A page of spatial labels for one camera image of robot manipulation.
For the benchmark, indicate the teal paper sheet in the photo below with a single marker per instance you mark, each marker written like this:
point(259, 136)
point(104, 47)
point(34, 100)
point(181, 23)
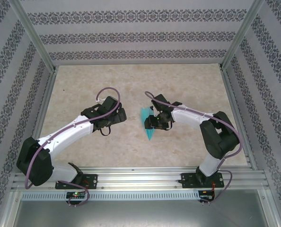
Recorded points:
point(150, 134)

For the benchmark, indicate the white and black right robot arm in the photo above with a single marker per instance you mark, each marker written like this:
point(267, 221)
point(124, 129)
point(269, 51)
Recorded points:
point(209, 163)

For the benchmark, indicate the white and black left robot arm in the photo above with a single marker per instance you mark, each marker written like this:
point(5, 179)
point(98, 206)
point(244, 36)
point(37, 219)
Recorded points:
point(67, 134)

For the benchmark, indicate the grey sheet metal tray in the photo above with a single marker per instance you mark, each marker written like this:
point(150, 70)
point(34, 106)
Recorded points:
point(140, 215)

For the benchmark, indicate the aluminium table side rail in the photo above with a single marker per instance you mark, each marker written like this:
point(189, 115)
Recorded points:
point(232, 94)
point(47, 94)

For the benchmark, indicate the aluminium mounting rail beam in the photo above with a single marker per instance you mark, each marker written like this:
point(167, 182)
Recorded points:
point(140, 178)

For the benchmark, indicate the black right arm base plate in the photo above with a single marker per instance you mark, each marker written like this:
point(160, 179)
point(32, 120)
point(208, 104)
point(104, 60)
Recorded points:
point(186, 180)

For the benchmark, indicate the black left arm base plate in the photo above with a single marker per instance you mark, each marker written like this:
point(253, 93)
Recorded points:
point(92, 180)

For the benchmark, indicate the aluminium frame post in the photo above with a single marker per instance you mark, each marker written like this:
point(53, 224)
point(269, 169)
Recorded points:
point(243, 35)
point(34, 35)

